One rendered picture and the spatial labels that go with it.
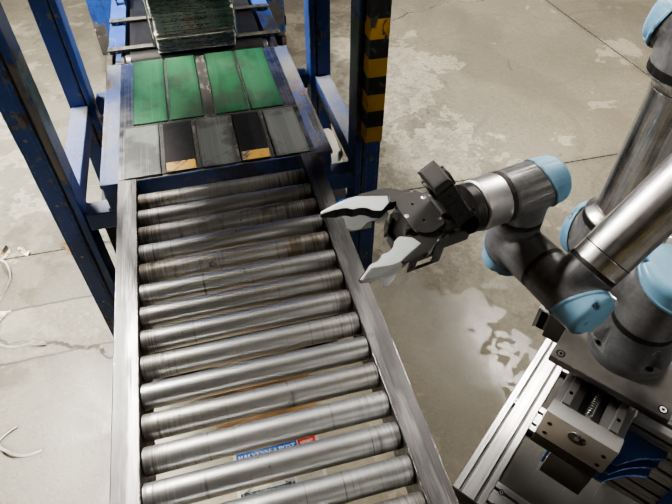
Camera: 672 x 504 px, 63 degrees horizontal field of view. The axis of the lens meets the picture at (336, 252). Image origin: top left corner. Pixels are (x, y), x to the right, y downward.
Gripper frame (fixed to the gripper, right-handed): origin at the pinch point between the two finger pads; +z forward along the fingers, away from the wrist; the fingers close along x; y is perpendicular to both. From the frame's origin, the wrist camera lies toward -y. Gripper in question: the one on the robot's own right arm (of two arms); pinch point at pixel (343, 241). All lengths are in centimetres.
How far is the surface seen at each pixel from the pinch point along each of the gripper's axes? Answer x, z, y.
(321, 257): 31, -13, 48
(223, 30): 145, -26, 58
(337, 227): 38, -21, 49
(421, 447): -18.1, -9.4, 41.6
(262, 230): 45, -4, 51
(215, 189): 66, 2, 54
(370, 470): -17.8, 0.5, 41.6
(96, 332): 90, 52, 137
